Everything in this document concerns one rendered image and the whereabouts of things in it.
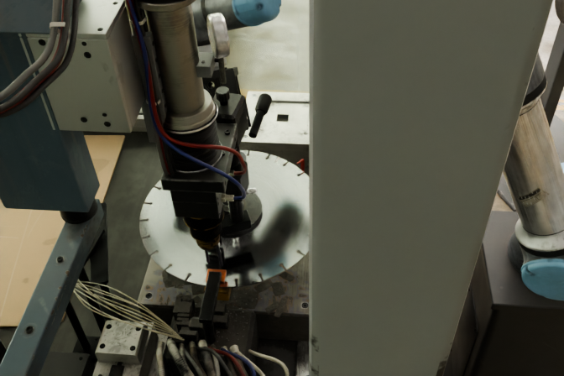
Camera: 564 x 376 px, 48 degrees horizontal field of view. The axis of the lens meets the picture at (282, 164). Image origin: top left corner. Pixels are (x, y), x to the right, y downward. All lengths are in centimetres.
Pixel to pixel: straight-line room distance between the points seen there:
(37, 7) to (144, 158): 98
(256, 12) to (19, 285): 75
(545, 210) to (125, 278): 81
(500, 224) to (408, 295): 128
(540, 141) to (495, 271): 43
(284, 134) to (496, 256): 51
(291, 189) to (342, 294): 101
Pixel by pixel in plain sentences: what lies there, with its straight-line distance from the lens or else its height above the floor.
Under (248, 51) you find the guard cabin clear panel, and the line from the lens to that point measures 147.
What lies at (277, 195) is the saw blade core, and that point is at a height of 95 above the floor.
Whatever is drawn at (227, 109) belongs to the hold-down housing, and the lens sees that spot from 86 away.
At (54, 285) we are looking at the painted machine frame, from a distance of 98.
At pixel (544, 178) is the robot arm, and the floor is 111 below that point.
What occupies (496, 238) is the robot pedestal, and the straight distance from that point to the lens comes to 141.
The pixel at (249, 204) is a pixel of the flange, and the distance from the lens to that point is 113.
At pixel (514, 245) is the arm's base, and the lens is 136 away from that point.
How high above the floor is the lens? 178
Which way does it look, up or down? 43 degrees down
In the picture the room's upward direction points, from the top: 2 degrees counter-clockwise
